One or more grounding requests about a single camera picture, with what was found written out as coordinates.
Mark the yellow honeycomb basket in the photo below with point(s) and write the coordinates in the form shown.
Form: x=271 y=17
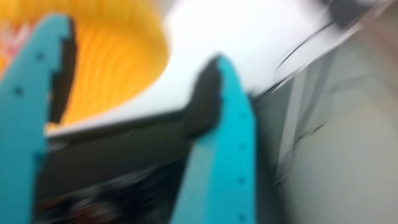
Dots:
x=118 y=62

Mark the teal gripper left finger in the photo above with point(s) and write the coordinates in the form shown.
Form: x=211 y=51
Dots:
x=21 y=124

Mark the red white cube piece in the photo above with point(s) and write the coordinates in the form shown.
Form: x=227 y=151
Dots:
x=14 y=40

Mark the black glass computer case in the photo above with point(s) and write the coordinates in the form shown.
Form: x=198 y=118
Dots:
x=109 y=149

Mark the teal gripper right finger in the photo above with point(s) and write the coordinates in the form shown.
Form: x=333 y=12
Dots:
x=224 y=155

